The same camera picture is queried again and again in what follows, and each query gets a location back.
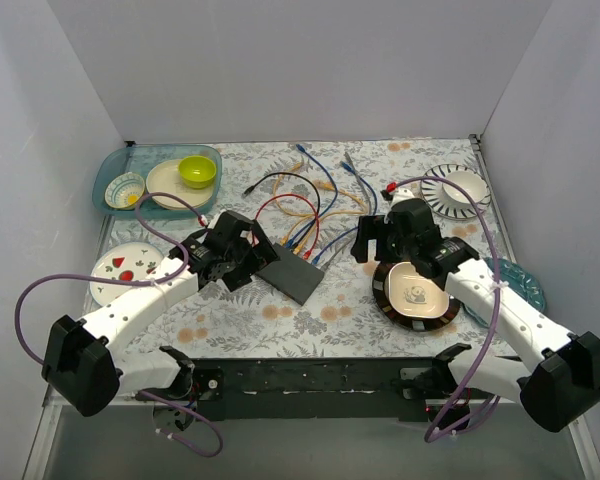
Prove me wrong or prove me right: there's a black network switch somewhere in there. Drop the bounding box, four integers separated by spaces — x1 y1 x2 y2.
257 244 325 305

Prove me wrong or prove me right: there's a blue ethernet cable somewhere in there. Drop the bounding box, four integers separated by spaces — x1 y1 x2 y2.
311 160 379 266
294 143 337 251

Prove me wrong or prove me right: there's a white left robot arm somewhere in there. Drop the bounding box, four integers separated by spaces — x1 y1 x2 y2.
42 211 279 417

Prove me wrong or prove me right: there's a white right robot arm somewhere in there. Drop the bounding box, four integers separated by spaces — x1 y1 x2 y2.
351 198 600 433

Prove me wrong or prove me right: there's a floral table mat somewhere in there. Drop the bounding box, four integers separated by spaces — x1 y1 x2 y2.
126 138 510 358

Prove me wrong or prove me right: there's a striped blue white plate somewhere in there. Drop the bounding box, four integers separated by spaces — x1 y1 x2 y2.
420 164 491 220

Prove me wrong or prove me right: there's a square panda dish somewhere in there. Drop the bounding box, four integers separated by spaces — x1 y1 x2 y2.
384 262 450 319

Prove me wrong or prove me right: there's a white bowl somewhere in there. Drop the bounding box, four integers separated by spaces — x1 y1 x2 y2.
443 170 489 208

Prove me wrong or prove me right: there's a lime green bowl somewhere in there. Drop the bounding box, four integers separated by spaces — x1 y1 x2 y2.
178 155 217 189

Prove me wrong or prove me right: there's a black striped round plate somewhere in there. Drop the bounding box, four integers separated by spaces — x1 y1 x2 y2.
372 263 462 332

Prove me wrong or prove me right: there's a cream plate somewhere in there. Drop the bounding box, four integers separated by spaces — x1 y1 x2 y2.
146 159 215 207

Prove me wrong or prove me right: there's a strawberry pattern plate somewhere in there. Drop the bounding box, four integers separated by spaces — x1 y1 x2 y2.
89 242 164 306

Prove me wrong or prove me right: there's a teal scalloped plate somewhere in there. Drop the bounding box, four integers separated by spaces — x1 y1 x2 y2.
463 257 547 329

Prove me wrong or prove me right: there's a small patterned bowl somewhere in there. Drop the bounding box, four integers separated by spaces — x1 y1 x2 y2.
104 172 146 210

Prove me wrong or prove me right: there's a teal plastic tray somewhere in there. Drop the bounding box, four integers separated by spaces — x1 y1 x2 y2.
92 144 222 219

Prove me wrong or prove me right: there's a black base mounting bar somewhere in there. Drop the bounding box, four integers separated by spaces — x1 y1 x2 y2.
134 344 501 426

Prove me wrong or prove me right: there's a yellow ethernet cable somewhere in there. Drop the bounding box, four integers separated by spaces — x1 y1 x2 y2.
272 160 369 251

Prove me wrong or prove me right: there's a black ethernet cable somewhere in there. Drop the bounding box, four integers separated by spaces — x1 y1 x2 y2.
242 171 322 249

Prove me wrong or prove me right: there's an aluminium frame rail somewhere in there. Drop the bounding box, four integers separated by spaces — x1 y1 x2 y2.
22 397 63 480

